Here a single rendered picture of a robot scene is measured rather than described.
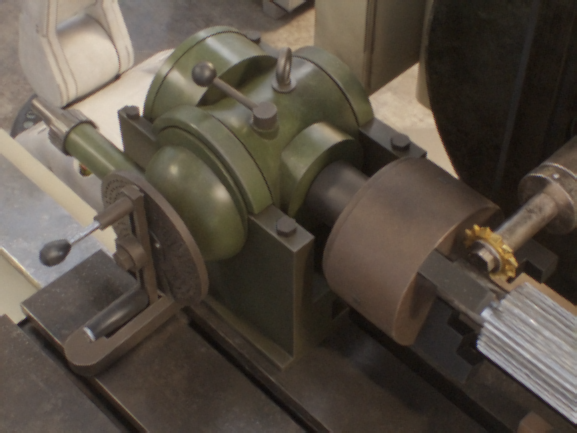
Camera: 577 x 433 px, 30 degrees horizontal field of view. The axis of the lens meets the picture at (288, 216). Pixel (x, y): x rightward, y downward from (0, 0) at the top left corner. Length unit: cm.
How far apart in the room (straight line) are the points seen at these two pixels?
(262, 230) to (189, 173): 11
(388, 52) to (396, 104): 164
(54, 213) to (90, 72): 94
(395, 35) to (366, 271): 47
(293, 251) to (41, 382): 39
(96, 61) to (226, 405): 161
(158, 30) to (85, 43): 66
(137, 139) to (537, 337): 56
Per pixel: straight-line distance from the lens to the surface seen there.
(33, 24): 273
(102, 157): 136
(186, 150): 126
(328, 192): 125
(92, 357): 138
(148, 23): 347
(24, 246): 190
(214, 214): 123
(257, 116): 124
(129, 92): 279
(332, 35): 155
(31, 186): 199
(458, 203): 117
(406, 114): 315
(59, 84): 279
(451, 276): 112
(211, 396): 136
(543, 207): 118
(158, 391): 137
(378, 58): 153
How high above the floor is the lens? 216
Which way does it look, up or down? 49 degrees down
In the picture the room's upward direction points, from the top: straight up
